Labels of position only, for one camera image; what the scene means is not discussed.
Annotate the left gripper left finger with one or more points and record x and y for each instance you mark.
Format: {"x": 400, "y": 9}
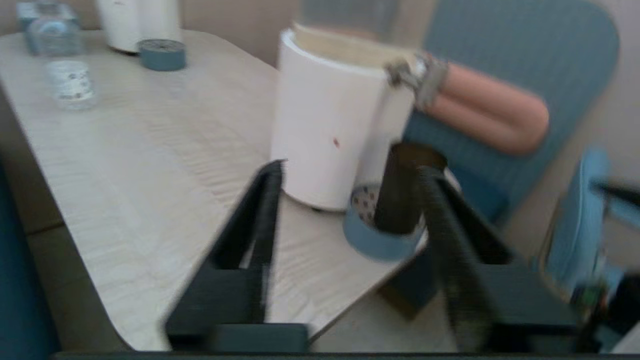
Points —
{"x": 240, "y": 280}

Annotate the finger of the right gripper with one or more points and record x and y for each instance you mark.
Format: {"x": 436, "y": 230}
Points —
{"x": 617, "y": 192}

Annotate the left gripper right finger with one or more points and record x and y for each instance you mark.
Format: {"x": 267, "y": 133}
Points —
{"x": 480, "y": 280}

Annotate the light blue chair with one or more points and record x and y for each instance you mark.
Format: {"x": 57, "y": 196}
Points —
{"x": 580, "y": 225}

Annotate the large blue steel drip tray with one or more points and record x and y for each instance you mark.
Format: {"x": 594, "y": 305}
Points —
{"x": 375, "y": 242}

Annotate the pink bolster cushion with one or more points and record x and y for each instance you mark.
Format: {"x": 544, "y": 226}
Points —
{"x": 495, "y": 115}

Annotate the teal upholstered booth bench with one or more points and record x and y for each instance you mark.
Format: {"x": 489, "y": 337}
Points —
{"x": 20, "y": 300}
{"x": 550, "y": 45}

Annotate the clear water dispenser white base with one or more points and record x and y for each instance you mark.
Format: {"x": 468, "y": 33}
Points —
{"x": 325, "y": 125}

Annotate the small blue drip tray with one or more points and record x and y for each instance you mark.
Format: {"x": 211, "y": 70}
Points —
{"x": 162, "y": 55}

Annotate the clear plastic bottle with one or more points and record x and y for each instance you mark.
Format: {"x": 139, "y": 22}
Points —
{"x": 67, "y": 75}

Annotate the dark drink dispenser white base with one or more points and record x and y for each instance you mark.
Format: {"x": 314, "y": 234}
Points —
{"x": 140, "y": 22}

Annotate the blue tissue box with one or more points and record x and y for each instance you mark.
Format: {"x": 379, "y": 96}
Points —
{"x": 30, "y": 12}

